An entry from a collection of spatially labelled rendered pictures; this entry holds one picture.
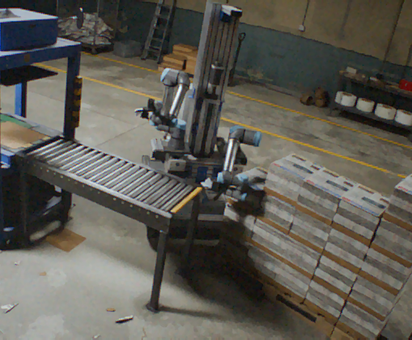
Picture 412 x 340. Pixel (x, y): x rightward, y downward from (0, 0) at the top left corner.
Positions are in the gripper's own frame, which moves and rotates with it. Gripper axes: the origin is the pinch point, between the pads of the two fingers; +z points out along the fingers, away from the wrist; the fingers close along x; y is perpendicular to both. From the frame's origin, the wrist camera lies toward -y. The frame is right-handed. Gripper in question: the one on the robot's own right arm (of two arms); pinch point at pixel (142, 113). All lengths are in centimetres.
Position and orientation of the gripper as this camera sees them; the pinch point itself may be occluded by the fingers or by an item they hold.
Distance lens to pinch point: 317.0
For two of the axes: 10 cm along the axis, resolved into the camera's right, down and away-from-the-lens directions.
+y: -3.0, 8.5, 4.4
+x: -9.2, -3.8, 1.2
